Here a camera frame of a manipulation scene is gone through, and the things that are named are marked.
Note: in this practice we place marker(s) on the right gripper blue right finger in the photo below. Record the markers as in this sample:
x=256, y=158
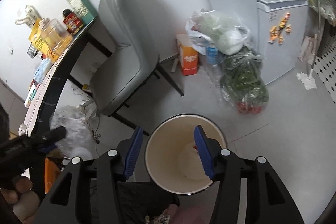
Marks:
x=204, y=150

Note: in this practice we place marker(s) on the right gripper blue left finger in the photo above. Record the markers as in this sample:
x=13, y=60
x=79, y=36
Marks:
x=132, y=148

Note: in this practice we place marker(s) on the white tissue paper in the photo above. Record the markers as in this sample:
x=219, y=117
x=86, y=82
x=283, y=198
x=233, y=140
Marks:
x=78, y=141

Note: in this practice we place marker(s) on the cream round trash bin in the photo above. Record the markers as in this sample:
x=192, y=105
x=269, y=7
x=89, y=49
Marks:
x=170, y=159

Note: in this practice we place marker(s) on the person's left hand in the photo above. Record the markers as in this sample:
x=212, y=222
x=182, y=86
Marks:
x=23, y=201

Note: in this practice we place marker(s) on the white candy roll package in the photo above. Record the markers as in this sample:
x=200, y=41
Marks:
x=32, y=91

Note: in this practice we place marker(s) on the plastic bag of green vegetables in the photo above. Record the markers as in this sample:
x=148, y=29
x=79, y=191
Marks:
x=241, y=83

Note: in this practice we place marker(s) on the grey upholstered dining chair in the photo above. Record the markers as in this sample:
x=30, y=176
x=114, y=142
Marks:
x=133, y=62

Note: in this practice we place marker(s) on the blue white tissue box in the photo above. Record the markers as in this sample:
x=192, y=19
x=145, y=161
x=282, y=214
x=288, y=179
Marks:
x=42, y=70

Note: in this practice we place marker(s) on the blue label water bottle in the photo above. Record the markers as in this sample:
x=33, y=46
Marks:
x=211, y=54

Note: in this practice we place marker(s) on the orange paper carton bag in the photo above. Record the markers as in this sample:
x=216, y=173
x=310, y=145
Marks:
x=188, y=57

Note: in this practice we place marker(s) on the yellow snack bag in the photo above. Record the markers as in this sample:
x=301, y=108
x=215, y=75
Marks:
x=44, y=48

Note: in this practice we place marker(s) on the clear plastic jar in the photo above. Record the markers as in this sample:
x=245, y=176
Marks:
x=52, y=31

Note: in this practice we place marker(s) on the white mop head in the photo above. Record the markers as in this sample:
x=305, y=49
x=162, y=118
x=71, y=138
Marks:
x=307, y=80

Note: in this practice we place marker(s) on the white bag with foam nets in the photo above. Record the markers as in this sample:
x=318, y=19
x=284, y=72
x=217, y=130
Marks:
x=214, y=28

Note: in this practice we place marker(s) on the white tote bag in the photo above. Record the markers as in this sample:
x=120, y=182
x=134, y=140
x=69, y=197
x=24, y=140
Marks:
x=32, y=15

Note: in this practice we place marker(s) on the orange figurine fridge magnets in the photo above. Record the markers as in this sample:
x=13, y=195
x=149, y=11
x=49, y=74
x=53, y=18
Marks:
x=275, y=34

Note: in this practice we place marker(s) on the tall green gift box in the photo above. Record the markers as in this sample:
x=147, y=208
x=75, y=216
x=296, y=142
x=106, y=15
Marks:
x=84, y=9

